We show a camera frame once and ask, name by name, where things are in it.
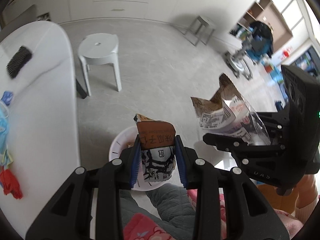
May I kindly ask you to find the clear brown snack wrapper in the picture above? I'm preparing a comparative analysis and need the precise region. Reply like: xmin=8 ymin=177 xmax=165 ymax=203
xmin=191 ymin=74 xmax=271 ymax=146

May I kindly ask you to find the red paper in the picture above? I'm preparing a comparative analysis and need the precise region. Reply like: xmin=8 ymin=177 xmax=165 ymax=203
xmin=0 ymin=169 xmax=23 ymax=199

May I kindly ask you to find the brown white snack packet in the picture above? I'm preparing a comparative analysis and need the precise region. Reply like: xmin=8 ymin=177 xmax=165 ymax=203
xmin=134 ymin=114 xmax=176 ymax=183

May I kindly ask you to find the white trash bin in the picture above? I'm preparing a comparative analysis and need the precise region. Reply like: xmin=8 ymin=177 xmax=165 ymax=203
xmin=108 ymin=125 xmax=176 ymax=192

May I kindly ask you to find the person right hand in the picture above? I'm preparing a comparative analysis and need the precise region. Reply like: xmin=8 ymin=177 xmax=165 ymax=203
xmin=257 ymin=173 xmax=320 ymax=228

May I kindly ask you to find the stroller with blue bag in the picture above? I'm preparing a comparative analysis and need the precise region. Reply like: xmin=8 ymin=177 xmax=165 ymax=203
xmin=224 ymin=21 xmax=274 ymax=80

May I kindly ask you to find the blue plastic bag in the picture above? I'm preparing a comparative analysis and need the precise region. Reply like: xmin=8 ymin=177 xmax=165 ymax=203
xmin=1 ymin=91 xmax=14 ymax=169

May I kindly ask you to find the black mesh pad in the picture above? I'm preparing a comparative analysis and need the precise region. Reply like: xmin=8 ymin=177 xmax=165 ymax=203
xmin=7 ymin=46 xmax=33 ymax=79

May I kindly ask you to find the white plastic stool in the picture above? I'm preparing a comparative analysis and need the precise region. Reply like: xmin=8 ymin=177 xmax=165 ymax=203
xmin=78 ymin=33 xmax=122 ymax=96

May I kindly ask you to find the metal frame stool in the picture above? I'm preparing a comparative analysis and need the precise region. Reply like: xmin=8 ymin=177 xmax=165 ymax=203
xmin=184 ymin=15 xmax=216 ymax=47

